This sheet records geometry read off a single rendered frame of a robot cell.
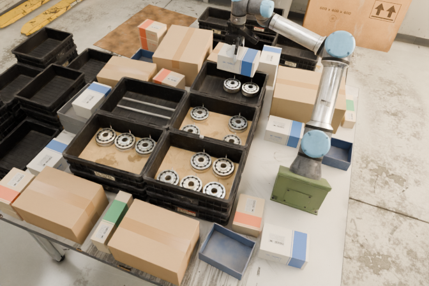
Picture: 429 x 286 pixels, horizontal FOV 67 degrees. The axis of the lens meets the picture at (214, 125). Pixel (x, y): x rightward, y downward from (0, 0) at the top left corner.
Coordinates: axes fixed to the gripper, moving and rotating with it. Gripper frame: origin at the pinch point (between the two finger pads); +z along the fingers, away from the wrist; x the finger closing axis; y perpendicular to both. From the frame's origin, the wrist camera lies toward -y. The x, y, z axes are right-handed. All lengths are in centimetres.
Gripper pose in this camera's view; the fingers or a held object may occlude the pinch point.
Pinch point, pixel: (239, 57)
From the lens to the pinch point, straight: 175.2
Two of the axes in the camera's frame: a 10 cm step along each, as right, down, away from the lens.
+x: -3.5, 6.8, -6.4
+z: -0.2, 6.8, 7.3
